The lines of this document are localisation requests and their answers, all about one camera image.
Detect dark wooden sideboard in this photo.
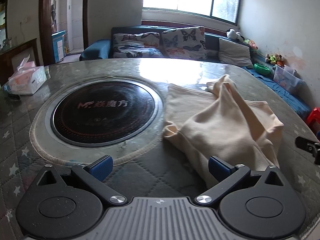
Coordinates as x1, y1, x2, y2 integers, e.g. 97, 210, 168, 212
0, 38, 40, 87

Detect hanging dark cloth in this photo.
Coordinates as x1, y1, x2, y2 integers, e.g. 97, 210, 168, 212
50, 4, 56, 30

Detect red plastic stool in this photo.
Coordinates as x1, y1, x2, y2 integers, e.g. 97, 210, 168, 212
305, 107, 320, 130

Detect panda plush toy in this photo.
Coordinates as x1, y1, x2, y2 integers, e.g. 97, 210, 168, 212
226, 29, 244, 42

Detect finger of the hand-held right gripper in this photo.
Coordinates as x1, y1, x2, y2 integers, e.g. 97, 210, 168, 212
295, 136, 320, 165

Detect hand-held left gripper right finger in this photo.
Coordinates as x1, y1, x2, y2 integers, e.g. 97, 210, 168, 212
195, 156, 285, 206

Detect pink white tissue pack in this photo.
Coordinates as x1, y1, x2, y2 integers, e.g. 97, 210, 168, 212
2, 54, 47, 96

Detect blue sofa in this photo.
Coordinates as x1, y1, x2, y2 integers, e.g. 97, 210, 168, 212
79, 25, 313, 120

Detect butterfly print pillow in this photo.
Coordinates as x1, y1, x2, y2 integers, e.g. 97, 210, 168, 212
112, 32, 160, 48
160, 26, 207, 60
113, 44, 165, 59

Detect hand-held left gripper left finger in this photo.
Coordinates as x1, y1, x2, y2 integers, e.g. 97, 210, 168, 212
37, 155, 128, 207

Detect grey pillow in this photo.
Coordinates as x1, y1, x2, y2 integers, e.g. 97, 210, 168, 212
218, 38, 254, 69

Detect clear plastic storage bin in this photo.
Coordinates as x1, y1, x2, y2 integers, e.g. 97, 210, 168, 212
273, 65, 304, 94

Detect green bowl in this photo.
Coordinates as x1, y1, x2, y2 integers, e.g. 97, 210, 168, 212
254, 63, 272, 75

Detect small plush toys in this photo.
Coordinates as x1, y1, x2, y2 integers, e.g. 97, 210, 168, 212
265, 53, 287, 67

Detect dark wooden door frame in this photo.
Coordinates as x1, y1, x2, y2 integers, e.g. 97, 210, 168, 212
39, 0, 89, 65

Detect colourful plush toy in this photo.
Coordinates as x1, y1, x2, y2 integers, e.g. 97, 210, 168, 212
244, 39, 258, 50

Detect round black induction cooktop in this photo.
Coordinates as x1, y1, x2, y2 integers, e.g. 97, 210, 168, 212
50, 80, 164, 147

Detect cream shirt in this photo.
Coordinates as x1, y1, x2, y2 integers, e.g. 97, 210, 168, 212
162, 74, 285, 189

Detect blue cabinet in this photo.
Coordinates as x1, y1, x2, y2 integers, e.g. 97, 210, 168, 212
51, 30, 67, 62

